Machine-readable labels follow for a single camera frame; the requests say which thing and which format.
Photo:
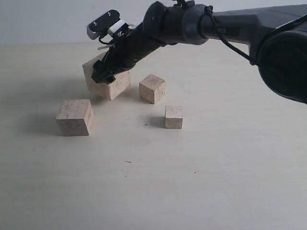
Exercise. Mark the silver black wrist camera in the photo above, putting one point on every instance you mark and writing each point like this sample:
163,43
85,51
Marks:
106,24

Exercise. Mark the third largest wooden cube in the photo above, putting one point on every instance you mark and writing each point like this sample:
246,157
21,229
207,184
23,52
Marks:
152,88

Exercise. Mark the smallest wooden cube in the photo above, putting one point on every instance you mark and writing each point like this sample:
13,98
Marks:
173,117

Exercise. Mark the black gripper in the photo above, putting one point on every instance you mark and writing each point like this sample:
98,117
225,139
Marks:
123,56

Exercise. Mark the second largest wooden cube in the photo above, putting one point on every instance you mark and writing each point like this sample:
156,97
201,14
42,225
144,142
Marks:
75,117

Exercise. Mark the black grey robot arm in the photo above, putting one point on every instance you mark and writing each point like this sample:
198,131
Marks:
272,38

